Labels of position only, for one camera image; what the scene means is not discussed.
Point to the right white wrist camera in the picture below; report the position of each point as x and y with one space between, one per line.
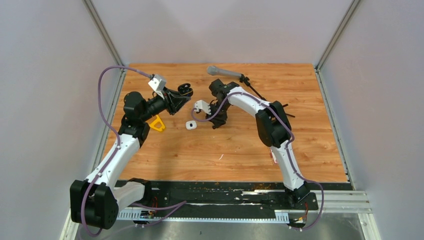
202 106

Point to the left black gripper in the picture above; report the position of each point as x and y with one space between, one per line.
173 101

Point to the playing card box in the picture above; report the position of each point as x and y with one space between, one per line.
272 155

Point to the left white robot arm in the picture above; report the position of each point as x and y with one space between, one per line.
95 201

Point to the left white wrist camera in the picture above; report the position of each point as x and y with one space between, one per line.
157 83

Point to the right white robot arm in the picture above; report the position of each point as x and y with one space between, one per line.
274 130

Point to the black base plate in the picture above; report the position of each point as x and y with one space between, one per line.
227 200

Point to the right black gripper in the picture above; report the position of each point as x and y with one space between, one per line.
219 121

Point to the white earbud charging case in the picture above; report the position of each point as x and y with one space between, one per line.
191 125

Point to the yellow triangular plastic part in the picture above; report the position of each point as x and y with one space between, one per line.
157 124

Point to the slotted cable duct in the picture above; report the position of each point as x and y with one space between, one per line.
136 215

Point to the black earbud charging case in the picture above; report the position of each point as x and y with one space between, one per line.
185 90

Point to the grey microphone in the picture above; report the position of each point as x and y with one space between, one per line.
216 71

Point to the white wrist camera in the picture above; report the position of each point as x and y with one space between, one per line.
157 83
202 106

